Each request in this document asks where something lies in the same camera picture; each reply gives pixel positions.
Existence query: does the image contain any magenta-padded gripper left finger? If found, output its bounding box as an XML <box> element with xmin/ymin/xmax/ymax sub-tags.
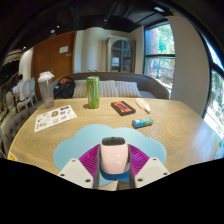
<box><xmin>57</xmin><ymin>143</ymin><xmax>102</xmax><ymax>190</ymax></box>

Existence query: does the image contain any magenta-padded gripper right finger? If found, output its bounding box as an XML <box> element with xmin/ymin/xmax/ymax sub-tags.
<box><xmin>127</xmin><ymin>143</ymin><xmax>172</xmax><ymax>189</ymax></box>

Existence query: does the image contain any pink and black computer mouse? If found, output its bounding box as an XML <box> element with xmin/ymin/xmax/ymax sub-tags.
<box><xmin>99</xmin><ymin>136</ymin><xmax>130</xmax><ymax>175</ymax></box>

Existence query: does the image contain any blue cloud-shaped mouse pad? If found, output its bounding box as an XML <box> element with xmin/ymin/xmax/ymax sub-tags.
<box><xmin>53</xmin><ymin>123</ymin><xmax>168</xmax><ymax>188</ymax></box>

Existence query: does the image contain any small teal box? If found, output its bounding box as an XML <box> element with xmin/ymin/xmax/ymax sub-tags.
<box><xmin>131</xmin><ymin>116</ymin><xmax>155</xmax><ymax>130</ymax></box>

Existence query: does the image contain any white sticker sheet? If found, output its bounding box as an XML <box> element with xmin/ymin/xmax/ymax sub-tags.
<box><xmin>33</xmin><ymin>104</ymin><xmax>78</xmax><ymax>133</ymax></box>

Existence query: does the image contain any white tube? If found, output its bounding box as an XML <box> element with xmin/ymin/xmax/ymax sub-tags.
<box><xmin>134</xmin><ymin>97</ymin><xmax>152</xmax><ymax>114</ymax></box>

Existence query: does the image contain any black and red flat box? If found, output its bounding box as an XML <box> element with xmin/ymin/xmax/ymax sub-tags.
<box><xmin>110</xmin><ymin>100</ymin><xmax>137</xmax><ymax>117</ymax></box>

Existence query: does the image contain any grey tufted armchair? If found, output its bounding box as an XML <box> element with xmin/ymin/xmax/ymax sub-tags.
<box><xmin>0</xmin><ymin>106</ymin><xmax>36</xmax><ymax>158</ymax></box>

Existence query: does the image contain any green drink can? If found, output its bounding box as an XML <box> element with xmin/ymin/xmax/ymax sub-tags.
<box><xmin>86</xmin><ymin>76</ymin><xmax>101</xmax><ymax>110</ymax></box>

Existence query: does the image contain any black backpack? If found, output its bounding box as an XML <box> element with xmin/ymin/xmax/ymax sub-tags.
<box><xmin>52</xmin><ymin>77</ymin><xmax>77</xmax><ymax>100</ymax></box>

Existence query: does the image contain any striped cushion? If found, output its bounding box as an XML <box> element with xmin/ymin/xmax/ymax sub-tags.
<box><xmin>114</xmin><ymin>80</ymin><xmax>143</xmax><ymax>99</ymax></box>
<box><xmin>72</xmin><ymin>79</ymin><xmax>120</xmax><ymax>99</ymax></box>

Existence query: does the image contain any clear shaker bottle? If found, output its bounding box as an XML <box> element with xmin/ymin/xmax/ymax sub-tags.
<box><xmin>37</xmin><ymin>70</ymin><xmax>55</xmax><ymax>110</ymax></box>

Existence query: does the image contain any grey curved sofa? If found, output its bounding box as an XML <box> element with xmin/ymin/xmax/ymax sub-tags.
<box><xmin>51</xmin><ymin>71</ymin><xmax>170</xmax><ymax>100</ymax></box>

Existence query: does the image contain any group of white chairs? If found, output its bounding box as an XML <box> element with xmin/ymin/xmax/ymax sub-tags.
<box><xmin>0</xmin><ymin>77</ymin><xmax>38</xmax><ymax>114</ymax></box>

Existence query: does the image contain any large black-framed window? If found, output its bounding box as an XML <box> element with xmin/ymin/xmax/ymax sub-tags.
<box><xmin>201</xmin><ymin>36</ymin><xmax>224</xmax><ymax>141</ymax></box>

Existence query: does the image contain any person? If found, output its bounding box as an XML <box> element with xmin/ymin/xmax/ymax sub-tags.
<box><xmin>12</xmin><ymin>73</ymin><xmax>26</xmax><ymax>101</ymax></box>

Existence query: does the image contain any wooden door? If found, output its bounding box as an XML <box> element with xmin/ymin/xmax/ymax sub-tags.
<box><xmin>32</xmin><ymin>31</ymin><xmax>77</xmax><ymax>101</ymax></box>

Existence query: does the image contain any glass-door cabinet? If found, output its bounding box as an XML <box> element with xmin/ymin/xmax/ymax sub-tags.
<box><xmin>105</xmin><ymin>35</ymin><xmax>137</xmax><ymax>74</ymax></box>

